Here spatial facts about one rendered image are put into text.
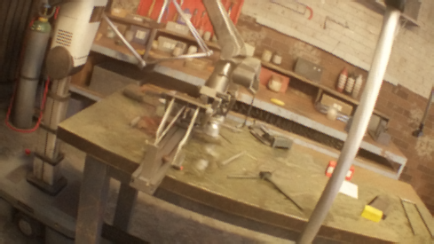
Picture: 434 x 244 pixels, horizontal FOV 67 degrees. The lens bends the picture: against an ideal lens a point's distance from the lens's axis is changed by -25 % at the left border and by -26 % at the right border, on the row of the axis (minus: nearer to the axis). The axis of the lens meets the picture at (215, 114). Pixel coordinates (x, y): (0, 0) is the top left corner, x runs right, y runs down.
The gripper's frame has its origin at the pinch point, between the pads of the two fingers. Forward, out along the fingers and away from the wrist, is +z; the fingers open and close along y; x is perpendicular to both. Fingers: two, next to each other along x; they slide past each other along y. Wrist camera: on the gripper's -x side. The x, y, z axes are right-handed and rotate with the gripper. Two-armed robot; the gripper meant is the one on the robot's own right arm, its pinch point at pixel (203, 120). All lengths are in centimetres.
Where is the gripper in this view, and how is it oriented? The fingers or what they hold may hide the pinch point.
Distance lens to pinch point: 131.9
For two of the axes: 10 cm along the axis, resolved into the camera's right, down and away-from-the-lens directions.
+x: 0.4, -2.7, -9.6
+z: -3.4, 9.0, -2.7
